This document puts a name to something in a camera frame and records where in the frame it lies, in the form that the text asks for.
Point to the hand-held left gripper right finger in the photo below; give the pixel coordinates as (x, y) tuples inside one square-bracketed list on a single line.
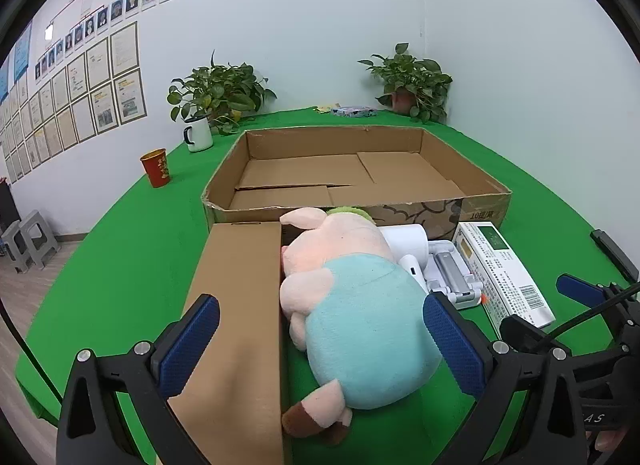
[(455, 345)]

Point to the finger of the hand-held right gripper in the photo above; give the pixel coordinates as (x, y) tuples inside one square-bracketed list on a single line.
[(612, 250), (577, 289)]

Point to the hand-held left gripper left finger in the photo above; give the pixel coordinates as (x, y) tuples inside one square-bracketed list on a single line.
[(190, 345)]

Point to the pink pig plush toy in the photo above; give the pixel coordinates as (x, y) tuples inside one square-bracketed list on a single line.
[(350, 320)]

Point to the white hair dryer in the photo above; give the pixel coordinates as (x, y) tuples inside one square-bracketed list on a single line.
[(407, 240)]

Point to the person's right hand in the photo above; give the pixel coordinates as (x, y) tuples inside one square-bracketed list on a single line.
[(607, 440)]

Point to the white folding stand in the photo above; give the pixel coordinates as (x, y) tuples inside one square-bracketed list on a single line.
[(450, 275)]

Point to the white medicine box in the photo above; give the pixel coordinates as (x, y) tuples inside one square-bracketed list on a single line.
[(505, 280)]

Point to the large open cardboard box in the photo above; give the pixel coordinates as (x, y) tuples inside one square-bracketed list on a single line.
[(125, 245)]

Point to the red paper cup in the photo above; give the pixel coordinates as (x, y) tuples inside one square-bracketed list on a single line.
[(156, 170)]

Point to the grey plastic stool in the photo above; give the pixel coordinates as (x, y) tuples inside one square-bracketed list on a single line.
[(12, 247), (40, 240)]

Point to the white enamel mug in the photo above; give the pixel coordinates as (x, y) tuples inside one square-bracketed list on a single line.
[(200, 135)]

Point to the black cabinet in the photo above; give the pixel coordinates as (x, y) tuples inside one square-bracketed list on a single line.
[(7, 205)]

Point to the blue and pink packet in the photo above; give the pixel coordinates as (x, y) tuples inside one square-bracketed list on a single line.
[(355, 111)]

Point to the bushy green potted plant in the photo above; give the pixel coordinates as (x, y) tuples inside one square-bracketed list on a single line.
[(220, 90)]

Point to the green plant in terracotta pot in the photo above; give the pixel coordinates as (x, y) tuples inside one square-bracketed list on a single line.
[(410, 80)]

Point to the group of framed wall certificates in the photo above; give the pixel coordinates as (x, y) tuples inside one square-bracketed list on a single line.
[(90, 90)]

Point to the blue wall poster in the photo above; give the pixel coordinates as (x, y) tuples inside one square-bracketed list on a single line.
[(22, 52)]

